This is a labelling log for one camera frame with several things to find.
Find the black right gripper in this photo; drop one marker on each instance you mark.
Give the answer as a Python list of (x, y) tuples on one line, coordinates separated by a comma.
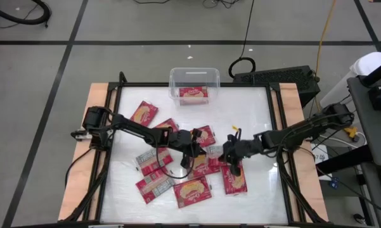
[(234, 139)]

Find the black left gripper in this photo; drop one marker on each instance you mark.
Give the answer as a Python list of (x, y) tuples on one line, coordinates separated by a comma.
[(197, 133)]

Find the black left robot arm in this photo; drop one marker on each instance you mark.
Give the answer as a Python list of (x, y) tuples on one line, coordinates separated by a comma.
[(136, 129)]

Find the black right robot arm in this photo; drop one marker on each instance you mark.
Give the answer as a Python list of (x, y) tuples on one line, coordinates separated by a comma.
[(298, 131)]

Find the yellow tape tag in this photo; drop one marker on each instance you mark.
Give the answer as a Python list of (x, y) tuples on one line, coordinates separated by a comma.
[(235, 128)]

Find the clear plastic storage bin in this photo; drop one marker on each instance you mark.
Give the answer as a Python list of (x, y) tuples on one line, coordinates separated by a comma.
[(193, 74)]

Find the white paper sheet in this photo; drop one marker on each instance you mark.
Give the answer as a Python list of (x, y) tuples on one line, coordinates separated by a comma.
[(320, 156)]

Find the blue tag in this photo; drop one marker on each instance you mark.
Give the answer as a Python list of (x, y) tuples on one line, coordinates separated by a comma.
[(335, 183)]

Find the light wooden table board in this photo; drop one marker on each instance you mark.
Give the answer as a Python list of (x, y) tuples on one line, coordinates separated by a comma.
[(98, 95)]

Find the black caster wheel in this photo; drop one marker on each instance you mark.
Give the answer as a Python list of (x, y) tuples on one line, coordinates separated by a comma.
[(359, 218)]

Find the dark grey desk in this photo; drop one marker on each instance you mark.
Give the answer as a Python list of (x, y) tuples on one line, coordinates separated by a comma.
[(374, 133)]

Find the white cylindrical container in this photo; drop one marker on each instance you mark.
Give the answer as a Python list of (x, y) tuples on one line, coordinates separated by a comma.
[(367, 61)]

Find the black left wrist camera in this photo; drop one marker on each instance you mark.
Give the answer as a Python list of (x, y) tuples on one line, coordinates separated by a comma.
[(184, 141)]

